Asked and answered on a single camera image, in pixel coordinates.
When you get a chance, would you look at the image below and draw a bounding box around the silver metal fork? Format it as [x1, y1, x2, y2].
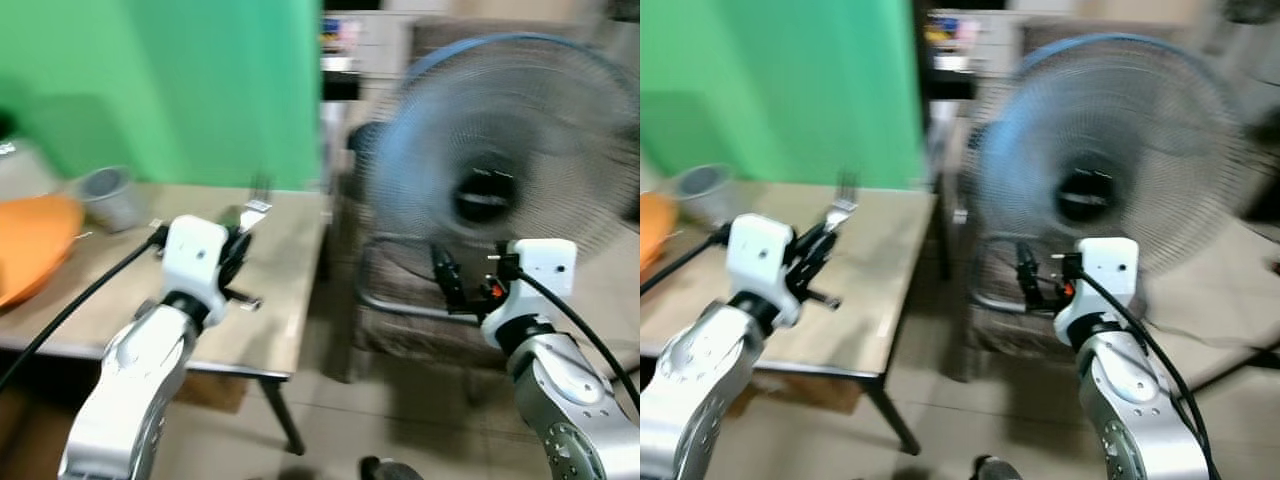
[824, 169, 863, 237]
[240, 174, 274, 234]

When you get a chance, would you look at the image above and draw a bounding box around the black robot foot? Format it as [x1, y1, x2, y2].
[360, 456, 427, 480]
[974, 456, 1027, 480]

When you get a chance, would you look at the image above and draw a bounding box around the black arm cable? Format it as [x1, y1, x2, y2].
[1074, 268, 1217, 480]
[512, 268, 641, 413]
[0, 227, 169, 393]
[640, 227, 734, 297]

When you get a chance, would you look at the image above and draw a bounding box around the blue standing fan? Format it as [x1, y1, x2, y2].
[364, 31, 641, 263]
[974, 31, 1253, 278]

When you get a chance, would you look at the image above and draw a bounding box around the cardboard box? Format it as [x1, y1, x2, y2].
[740, 370, 867, 414]
[174, 370, 251, 414]

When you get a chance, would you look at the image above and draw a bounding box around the grey metal cup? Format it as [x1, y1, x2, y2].
[74, 165, 147, 234]
[671, 162, 742, 230]

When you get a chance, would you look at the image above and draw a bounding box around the wooden table with black legs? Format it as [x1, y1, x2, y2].
[640, 182, 942, 457]
[0, 182, 332, 457]

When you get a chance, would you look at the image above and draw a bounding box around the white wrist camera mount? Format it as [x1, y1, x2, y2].
[1053, 237, 1142, 347]
[160, 214, 232, 327]
[725, 212, 802, 330]
[480, 238, 580, 347]

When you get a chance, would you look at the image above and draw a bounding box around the orange plate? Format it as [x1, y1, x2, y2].
[0, 193, 87, 310]
[640, 191, 682, 272]

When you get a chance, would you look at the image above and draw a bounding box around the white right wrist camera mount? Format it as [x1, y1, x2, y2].
[480, 238, 580, 347]
[1053, 237, 1142, 347]

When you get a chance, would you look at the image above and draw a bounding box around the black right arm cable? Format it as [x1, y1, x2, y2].
[1074, 268, 1217, 480]
[512, 268, 641, 413]

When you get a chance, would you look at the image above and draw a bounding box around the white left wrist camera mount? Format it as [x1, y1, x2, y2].
[725, 212, 802, 330]
[160, 214, 232, 327]

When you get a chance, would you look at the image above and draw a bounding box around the white shelf with items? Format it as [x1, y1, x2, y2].
[920, 0, 1023, 101]
[320, 0, 421, 101]

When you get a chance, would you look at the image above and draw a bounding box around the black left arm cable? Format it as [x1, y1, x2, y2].
[0, 227, 169, 393]
[640, 227, 734, 297]

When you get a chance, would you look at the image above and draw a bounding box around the green backdrop screen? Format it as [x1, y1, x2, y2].
[640, 0, 925, 191]
[0, 0, 323, 191]

